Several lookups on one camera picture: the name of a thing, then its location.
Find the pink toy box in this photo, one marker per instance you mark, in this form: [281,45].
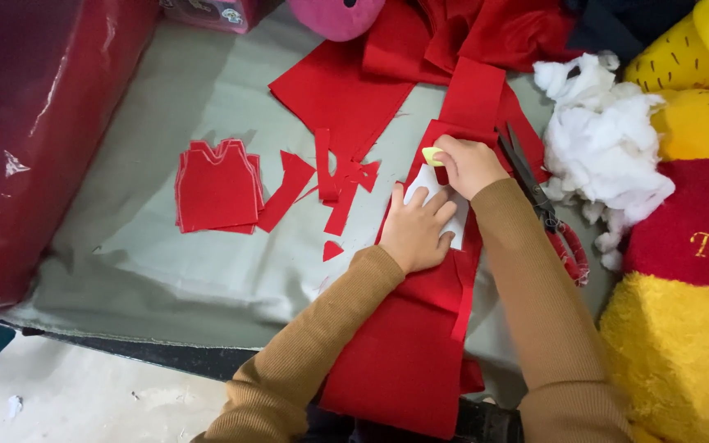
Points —
[213,12]

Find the yellow bear plush red shirt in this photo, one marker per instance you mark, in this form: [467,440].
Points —
[687,344]

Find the dark blue cloth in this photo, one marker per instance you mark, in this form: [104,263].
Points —
[625,24]

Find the yellow tailor's chalk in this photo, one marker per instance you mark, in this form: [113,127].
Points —
[431,157]

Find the stack of red vest pieces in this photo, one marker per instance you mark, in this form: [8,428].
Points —
[219,187]

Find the jagged red fabric scrap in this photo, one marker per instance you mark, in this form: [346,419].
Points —
[343,203]

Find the heap of red fabric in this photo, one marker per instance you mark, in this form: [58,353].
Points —
[490,31]

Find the large red fabric sheet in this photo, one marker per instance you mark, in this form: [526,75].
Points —
[342,92]

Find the person's left hand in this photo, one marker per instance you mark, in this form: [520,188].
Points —
[415,237]

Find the white paper pattern template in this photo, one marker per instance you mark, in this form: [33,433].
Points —
[427,180]

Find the white paper scrap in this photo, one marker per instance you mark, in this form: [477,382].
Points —
[15,406]

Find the heap of white stuffing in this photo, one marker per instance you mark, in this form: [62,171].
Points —
[600,141]

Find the grey-green table cloth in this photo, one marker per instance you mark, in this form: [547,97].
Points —
[145,277]

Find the pink plush toy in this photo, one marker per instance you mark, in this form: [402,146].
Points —
[336,15]

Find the person's right hand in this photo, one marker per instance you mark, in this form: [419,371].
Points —
[474,166]

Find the red plastic-covered cushion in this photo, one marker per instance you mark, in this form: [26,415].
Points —
[28,135]

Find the slanted red fabric scrap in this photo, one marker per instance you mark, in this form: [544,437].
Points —
[287,191]

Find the yellow plush toy black marks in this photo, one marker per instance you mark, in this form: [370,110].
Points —
[668,61]

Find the long red fabric strip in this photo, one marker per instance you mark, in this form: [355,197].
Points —
[410,350]

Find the narrow red fabric scrap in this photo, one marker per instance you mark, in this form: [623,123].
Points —
[324,160]

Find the small red fabric scrap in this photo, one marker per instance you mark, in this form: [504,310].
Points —
[332,250]

